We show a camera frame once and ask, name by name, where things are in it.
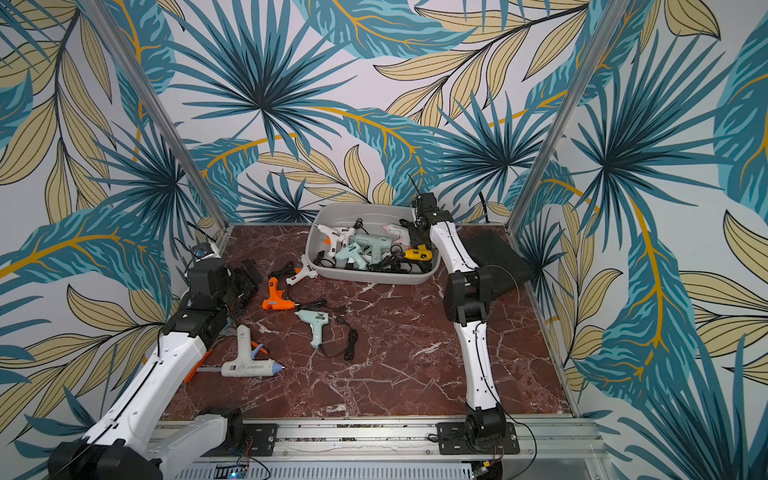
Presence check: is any mint green glue gun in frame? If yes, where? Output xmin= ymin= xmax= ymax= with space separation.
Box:
xmin=296 ymin=310 xmax=329 ymax=349

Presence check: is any orange handled tool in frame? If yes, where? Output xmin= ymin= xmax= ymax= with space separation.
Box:
xmin=183 ymin=350 xmax=212 ymax=384

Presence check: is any orange black glue gun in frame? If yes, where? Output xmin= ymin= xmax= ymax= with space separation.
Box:
xmin=261 ymin=277 xmax=296 ymax=311

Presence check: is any black tool case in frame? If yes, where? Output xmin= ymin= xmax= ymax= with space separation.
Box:
xmin=462 ymin=230 xmax=534 ymax=298

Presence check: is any white pink glue gun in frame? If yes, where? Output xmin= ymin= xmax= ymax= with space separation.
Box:
xmin=382 ymin=224 xmax=409 ymax=244

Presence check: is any large mint glue gun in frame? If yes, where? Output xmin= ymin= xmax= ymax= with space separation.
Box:
xmin=350 ymin=234 xmax=394 ymax=263

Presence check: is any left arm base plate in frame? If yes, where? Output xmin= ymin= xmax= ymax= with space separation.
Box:
xmin=244 ymin=423 xmax=278 ymax=458

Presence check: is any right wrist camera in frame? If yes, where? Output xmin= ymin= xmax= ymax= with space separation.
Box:
xmin=412 ymin=193 xmax=439 ymax=212

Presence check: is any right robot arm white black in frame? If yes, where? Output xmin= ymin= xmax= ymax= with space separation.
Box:
xmin=413 ymin=207 xmax=507 ymax=449

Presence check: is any yellow black glue gun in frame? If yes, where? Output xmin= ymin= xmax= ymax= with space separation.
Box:
xmin=404 ymin=244 xmax=433 ymax=262

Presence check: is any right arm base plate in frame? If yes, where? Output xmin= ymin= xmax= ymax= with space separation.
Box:
xmin=428 ymin=421 xmax=520 ymax=455

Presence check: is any large white blue glue gun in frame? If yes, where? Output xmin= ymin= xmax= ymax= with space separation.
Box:
xmin=196 ymin=325 xmax=284 ymax=378

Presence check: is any small white orange glue gun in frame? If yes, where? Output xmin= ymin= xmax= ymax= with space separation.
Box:
xmin=315 ymin=224 xmax=356 ymax=250

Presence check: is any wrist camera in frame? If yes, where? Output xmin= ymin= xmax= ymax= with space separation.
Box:
xmin=190 ymin=242 xmax=221 ymax=263
xmin=412 ymin=193 xmax=439 ymax=212

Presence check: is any small mint glue gun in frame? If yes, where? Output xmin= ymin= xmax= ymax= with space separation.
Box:
xmin=334 ymin=242 xmax=369 ymax=271

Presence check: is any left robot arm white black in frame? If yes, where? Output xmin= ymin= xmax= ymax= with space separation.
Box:
xmin=47 ymin=255 xmax=261 ymax=479

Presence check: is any grey plastic storage box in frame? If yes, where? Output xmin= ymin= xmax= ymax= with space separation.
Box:
xmin=302 ymin=203 xmax=440 ymax=285

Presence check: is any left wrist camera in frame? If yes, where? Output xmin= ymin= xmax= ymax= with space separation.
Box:
xmin=190 ymin=242 xmax=221 ymax=263

